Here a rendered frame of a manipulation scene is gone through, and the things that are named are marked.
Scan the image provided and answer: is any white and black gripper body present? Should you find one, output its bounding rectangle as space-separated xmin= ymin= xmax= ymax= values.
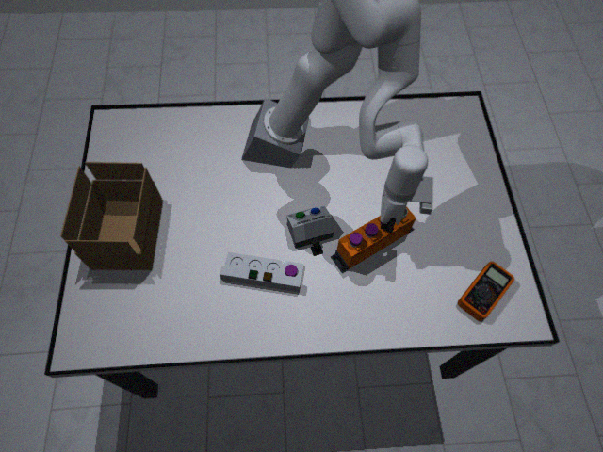
xmin=381 ymin=190 xmax=408 ymax=225

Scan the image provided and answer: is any grey rectangular panel with round recesses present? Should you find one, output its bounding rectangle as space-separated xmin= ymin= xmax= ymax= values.
xmin=220 ymin=252 xmax=304 ymax=293

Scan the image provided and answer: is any orange digital multimeter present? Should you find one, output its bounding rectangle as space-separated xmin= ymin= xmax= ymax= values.
xmin=458 ymin=262 xmax=514 ymax=321

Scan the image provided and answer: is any grey key housing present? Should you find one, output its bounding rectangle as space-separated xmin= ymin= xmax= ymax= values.
xmin=286 ymin=205 xmax=334 ymax=256

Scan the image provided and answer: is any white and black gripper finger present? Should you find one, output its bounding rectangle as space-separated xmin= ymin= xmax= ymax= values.
xmin=381 ymin=218 xmax=396 ymax=233

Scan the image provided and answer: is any brown cardboard box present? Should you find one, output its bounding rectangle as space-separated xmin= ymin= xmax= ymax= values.
xmin=60 ymin=162 xmax=163 ymax=270

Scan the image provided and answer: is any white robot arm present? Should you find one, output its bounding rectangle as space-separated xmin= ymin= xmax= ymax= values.
xmin=263 ymin=0 xmax=433 ymax=215

